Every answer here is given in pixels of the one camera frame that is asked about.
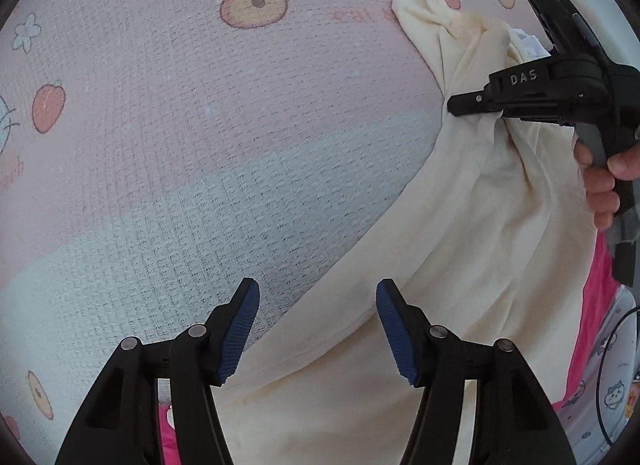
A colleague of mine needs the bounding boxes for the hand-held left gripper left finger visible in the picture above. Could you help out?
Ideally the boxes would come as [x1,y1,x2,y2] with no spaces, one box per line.
[55,277,261,465]

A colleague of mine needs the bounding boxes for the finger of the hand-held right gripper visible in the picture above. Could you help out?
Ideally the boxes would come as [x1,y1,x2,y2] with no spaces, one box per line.
[446,87,501,118]

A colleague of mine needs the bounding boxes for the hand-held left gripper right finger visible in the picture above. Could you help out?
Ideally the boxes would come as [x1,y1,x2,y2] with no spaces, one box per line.
[375,279,573,465]

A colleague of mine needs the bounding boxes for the pink and cream T-shirt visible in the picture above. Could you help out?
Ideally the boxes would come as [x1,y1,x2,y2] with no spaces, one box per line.
[160,0,621,465]

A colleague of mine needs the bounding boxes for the person's right hand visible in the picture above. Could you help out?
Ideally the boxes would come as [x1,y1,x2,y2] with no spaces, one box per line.
[572,137,640,232]

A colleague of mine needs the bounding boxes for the white garment with navy trim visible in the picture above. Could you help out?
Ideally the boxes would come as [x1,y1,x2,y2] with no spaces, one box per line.
[510,27,551,63]

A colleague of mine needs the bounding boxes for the cat print sofa blanket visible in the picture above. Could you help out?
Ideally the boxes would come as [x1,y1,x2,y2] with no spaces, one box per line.
[0,0,640,465]

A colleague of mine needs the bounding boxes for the light blue printed pajama pants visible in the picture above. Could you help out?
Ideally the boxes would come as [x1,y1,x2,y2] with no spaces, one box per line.
[555,290,640,465]

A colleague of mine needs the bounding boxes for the black cable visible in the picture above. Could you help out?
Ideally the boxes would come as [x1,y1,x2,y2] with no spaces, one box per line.
[596,309,640,451]

